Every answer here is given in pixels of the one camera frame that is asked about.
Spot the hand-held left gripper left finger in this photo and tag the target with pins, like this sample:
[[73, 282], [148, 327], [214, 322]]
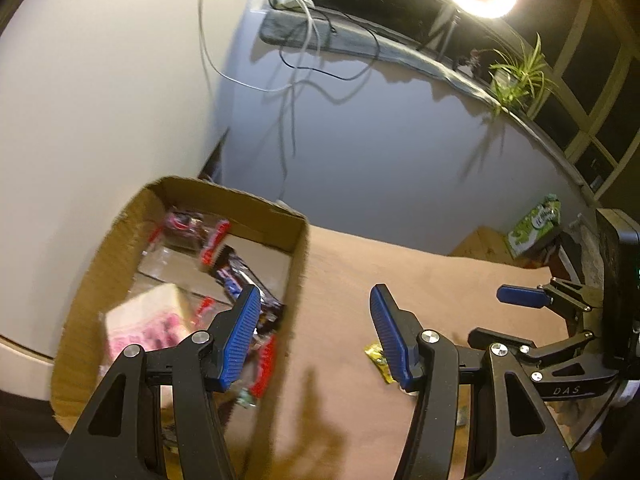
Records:
[[241, 332]]

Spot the red-trimmed clear snack packet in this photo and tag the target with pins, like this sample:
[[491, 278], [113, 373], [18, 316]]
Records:
[[262, 365]]

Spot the dark candy bar wrapper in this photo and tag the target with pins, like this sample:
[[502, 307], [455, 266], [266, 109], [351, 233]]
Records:
[[235, 270]]

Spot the flat brown carton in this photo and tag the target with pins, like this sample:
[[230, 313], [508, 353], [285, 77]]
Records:
[[480, 246]]

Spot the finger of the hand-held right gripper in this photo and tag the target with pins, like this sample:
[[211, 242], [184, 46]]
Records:
[[560, 349], [520, 296]]

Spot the small teal wrapper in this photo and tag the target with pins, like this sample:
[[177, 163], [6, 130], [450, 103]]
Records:
[[247, 399]]

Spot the cardboard box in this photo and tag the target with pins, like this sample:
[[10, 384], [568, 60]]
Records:
[[285, 400]]

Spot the yellow snack packet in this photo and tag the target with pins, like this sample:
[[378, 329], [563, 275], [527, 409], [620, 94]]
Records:
[[377, 357]]

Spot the grey stone window sill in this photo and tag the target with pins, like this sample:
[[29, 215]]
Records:
[[350, 35]]

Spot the green spider plant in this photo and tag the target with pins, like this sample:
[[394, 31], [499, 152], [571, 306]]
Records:
[[520, 77]]

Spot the pink snack packet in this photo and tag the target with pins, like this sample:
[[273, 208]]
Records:
[[150, 320]]

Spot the green printed box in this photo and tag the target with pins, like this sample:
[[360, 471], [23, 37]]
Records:
[[530, 227]]

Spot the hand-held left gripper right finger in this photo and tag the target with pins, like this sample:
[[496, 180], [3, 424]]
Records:
[[392, 337]]

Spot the small dark potted plant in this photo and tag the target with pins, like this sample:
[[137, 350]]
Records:
[[473, 59]]

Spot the light tripod stand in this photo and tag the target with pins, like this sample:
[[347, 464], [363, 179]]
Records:
[[446, 30]]

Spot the red-trimmed dark snack packet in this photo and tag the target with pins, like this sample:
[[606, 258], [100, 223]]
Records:
[[182, 225]]

